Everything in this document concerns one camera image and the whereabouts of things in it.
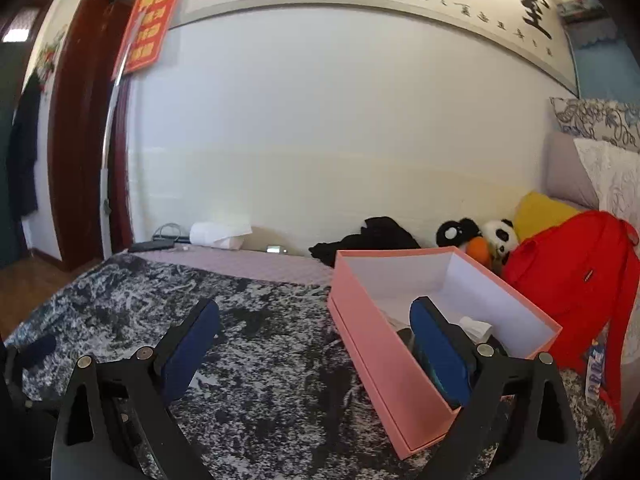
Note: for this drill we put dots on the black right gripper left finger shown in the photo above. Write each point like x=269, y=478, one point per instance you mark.
x=109, y=408

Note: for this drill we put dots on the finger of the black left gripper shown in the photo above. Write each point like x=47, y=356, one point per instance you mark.
x=16, y=360

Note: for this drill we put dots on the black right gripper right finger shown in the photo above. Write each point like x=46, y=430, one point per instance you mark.
x=519, y=407

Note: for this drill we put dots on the white paper cup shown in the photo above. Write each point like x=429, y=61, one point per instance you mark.
x=478, y=331

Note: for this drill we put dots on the teal glasses case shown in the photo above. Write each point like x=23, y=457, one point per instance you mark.
x=446, y=370

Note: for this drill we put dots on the black router box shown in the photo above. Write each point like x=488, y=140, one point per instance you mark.
x=151, y=246

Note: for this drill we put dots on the black white patterned blanket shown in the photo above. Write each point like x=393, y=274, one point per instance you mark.
x=277, y=397

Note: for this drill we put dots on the red backpack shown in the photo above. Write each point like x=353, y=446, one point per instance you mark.
x=584, y=273

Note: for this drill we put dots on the black coat on hook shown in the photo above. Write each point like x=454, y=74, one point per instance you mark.
x=22, y=152

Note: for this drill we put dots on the orange plush ball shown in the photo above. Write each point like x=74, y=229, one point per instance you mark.
x=479, y=250

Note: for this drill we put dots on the black white panda plush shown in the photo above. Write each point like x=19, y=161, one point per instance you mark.
x=490, y=244

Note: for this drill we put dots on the white paper roll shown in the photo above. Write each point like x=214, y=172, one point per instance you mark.
x=219, y=235

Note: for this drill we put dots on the pink cardboard storage box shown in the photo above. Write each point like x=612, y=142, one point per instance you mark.
x=370, y=298

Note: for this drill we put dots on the yellow pillow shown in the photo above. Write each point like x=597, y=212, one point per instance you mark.
x=537, y=212

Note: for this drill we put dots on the small silver metal item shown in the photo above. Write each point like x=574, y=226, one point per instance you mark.
x=276, y=249

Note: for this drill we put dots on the pink quilted bed sheet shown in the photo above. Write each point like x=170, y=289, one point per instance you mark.
x=260, y=266

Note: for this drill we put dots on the black clothing pile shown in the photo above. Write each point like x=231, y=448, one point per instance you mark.
x=377, y=233

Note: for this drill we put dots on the grey headboard cushion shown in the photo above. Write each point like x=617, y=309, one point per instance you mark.
x=565, y=178

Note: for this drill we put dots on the red orange wall poster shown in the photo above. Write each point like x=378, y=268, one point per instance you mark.
x=144, y=35

